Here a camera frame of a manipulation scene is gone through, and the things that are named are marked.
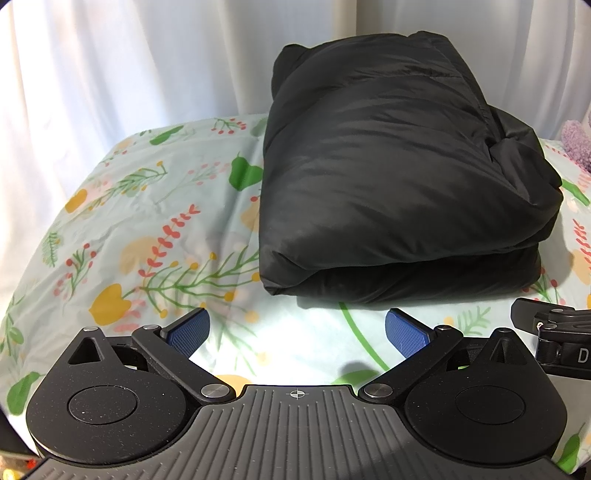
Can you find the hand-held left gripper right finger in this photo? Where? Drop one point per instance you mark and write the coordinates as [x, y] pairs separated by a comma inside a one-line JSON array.
[[406, 332]]

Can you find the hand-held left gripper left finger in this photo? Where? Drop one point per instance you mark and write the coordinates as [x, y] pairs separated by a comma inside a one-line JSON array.
[[189, 332]]

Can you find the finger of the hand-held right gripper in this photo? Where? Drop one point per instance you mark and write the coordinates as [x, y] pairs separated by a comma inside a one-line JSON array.
[[554, 313]]

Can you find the black puffer jacket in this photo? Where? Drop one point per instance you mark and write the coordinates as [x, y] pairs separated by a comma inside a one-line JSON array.
[[392, 175]]

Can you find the floral bed sheet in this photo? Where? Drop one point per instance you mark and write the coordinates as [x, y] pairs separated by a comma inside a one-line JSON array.
[[138, 207]]

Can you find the purple fluffy plush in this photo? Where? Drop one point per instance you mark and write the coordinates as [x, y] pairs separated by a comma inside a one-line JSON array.
[[577, 143]]

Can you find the white sheer curtain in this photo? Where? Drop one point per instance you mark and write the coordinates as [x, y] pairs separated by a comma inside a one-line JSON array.
[[115, 60]]

